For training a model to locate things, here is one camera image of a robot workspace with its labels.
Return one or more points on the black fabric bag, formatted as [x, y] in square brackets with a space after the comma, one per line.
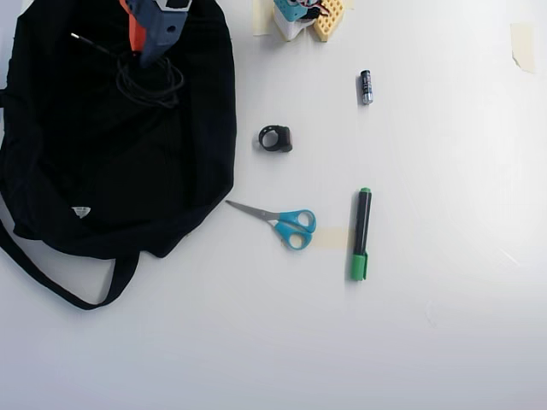
[107, 171]

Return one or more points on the black AA battery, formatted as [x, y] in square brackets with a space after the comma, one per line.
[366, 87]

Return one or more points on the green black marker pen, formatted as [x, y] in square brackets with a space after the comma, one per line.
[361, 222]

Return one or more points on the black red bike light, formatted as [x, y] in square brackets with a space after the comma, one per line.
[282, 138]

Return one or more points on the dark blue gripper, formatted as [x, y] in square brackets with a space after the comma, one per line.
[157, 40]

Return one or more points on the beige masking tape piece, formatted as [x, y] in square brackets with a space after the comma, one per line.
[262, 19]
[331, 239]
[523, 45]

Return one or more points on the yellow perforated foam block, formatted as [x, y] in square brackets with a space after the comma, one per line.
[329, 25]

